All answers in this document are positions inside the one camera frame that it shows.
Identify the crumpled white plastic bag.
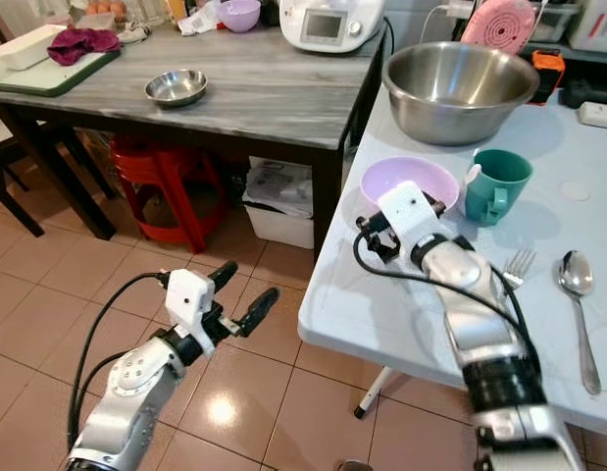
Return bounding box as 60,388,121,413
177,0,226,37

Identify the white storage bin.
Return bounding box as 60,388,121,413
241,157,319,249

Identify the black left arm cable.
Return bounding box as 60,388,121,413
70,271,170,454

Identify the large stainless steel bowl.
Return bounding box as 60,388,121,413
381,41,541,148

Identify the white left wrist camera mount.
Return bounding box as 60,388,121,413
166,269,217,340

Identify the grey wood-top table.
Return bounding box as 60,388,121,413
0,25,388,262

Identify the white folding table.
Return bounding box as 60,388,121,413
298,83,607,438

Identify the white rectangular box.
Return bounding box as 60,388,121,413
0,24,69,72

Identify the teal plastic mug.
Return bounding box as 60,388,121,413
465,148,534,227

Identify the tray of brown eggs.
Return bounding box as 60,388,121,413
82,0,133,21

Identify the dark wooden chair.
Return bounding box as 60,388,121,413
0,10,110,238

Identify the dark clear container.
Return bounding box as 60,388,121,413
533,0,582,45

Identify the white kitchen appliance with screen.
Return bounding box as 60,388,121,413
278,0,385,54

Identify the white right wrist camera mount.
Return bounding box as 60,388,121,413
377,181,448,251

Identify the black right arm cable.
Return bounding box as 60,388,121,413
352,231,535,366

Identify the black bulky object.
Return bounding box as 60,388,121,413
566,78,607,110

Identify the pink round fan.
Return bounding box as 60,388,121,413
460,0,537,55

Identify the silver metal spoon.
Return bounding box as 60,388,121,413
554,250,604,397

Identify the orange and black device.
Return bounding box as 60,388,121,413
529,49,567,106

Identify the wide lilac plastic bowl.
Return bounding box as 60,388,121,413
360,156,462,218

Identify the red plastic stool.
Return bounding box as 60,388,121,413
112,135,218,254

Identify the small stainless steel bowl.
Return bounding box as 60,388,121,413
144,68,209,109

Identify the white power adapter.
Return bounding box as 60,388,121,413
578,101,607,131

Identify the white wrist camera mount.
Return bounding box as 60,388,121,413
166,269,217,340
377,181,448,251

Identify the white plastic container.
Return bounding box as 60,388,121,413
568,0,607,55

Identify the green-rimmed tray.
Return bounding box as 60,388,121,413
0,47,123,98

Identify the maroon cloth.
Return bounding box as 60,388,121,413
48,27,123,67

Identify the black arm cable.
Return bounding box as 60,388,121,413
352,231,535,366
70,271,170,454

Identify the silver metal fork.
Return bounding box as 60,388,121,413
501,247,538,291

